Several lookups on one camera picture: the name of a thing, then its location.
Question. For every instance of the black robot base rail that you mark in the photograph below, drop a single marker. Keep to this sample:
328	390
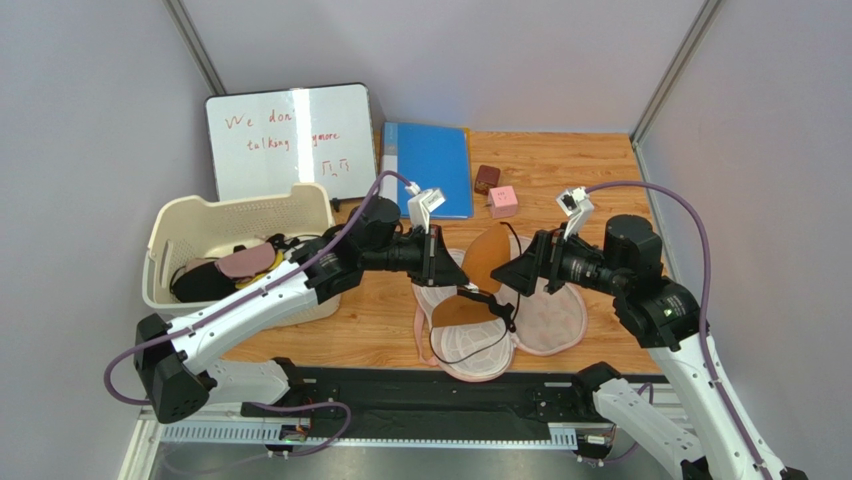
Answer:
410	408

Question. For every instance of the blue document folder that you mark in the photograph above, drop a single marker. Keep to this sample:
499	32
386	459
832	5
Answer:
432	157

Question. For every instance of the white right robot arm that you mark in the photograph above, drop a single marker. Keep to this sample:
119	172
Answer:
668	322

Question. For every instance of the pink small cube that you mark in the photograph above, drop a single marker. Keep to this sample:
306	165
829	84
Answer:
502	202

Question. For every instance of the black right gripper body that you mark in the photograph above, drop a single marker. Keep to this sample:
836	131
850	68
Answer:
544	262

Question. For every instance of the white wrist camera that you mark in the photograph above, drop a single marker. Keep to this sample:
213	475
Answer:
578	208
422	203

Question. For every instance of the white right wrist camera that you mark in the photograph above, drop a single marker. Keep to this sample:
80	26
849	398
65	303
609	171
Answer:
578	208

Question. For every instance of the white dry-erase board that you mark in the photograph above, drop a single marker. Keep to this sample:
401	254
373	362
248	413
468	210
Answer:
263	143

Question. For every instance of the cream plastic laundry basket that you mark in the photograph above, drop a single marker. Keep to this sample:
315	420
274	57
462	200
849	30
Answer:
191	228

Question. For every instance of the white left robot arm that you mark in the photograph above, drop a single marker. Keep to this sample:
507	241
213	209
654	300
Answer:
179	361

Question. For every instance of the yellow garment in basket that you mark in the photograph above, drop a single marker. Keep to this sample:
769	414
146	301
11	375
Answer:
249	281

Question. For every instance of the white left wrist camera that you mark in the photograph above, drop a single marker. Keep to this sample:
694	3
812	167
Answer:
422	203

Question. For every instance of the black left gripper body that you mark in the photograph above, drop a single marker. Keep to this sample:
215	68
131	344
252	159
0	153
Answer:
416	254

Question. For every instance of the black bra in basket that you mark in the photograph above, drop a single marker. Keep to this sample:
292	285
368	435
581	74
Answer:
203	282

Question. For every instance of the floral pink laundry bag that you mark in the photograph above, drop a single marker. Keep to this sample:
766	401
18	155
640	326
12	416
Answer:
473	336

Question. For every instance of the dark red small box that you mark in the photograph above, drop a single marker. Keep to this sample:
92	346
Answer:
486	178

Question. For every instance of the pink bra in basket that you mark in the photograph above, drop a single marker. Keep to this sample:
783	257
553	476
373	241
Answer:
247	263

